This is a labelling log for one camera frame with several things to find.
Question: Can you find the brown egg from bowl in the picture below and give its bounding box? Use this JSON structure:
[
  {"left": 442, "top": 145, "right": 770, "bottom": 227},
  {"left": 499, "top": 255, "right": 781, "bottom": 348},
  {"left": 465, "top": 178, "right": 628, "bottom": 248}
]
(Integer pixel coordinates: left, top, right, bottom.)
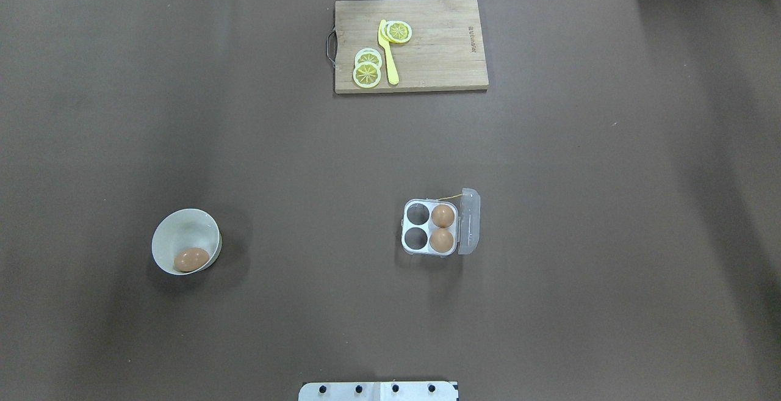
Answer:
[{"left": 173, "top": 247, "right": 210, "bottom": 273}]

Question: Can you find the brown egg far box cell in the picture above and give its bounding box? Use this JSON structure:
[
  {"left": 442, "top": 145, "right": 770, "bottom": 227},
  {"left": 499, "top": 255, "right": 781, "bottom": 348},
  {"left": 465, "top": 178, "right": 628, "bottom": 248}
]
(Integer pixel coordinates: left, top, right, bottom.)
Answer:
[{"left": 431, "top": 204, "right": 455, "bottom": 228}]

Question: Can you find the brown egg box cell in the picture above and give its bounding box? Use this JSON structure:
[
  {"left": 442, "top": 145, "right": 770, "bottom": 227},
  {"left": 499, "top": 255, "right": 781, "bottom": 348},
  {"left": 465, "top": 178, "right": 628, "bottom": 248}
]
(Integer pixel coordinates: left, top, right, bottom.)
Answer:
[
  {"left": 429, "top": 228, "right": 455, "bottom": 253},
  {"left": 431, "top": 204, "right": 455, "bottom": 228}
]

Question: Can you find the clear plastic egg box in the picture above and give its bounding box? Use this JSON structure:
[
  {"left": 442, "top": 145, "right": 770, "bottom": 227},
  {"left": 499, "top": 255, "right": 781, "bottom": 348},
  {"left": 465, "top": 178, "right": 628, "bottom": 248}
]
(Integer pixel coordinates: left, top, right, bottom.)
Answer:
[{"left": 400, "top": 187, "right": 481, "bottom": 258}]

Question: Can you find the brown egg near box cell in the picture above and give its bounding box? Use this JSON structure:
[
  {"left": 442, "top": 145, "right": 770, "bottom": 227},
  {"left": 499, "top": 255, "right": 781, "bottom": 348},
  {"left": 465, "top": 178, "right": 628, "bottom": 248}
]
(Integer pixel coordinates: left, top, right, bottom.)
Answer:
[{"left": 429, "top": 228, "right": 455, "bottom": 253}]

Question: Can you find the yellow plastic knife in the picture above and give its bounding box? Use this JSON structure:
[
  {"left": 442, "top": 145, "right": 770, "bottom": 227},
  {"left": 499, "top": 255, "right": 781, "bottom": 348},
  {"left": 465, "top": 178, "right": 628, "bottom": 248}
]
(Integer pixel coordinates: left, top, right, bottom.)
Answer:
[{"left": 377, "top": 19, "right": 400, "bottom": 85}]

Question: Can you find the wooden cutting board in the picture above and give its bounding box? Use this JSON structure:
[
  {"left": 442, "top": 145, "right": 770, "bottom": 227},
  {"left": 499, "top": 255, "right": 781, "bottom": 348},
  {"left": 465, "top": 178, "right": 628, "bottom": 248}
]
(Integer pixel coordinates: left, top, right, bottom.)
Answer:
[{"left": 334, "top": 0, "right": 490, "bottom": 95}]

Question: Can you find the lemon slice near knife tip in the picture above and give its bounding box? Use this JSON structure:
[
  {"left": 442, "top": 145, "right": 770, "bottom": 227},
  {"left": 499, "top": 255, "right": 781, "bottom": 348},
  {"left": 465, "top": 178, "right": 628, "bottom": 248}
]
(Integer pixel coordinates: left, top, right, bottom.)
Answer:
[{"left": 382, "top": 20, "right": 412, "bottom": 44}]

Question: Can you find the white bowl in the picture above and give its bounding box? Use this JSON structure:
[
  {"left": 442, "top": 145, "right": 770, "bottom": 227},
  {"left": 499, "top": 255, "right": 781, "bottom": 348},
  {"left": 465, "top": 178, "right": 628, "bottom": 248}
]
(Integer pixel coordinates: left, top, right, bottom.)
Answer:
[{"left": 151, "top": 208, "right": 223, "bottom": 276}]

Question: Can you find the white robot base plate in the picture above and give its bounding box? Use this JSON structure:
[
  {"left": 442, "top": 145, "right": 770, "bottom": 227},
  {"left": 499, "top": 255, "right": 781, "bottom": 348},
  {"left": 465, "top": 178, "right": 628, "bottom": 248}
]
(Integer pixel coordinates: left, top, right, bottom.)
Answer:
[{"left": 298, "top": 381, "right": 459, "bottom": 400}]

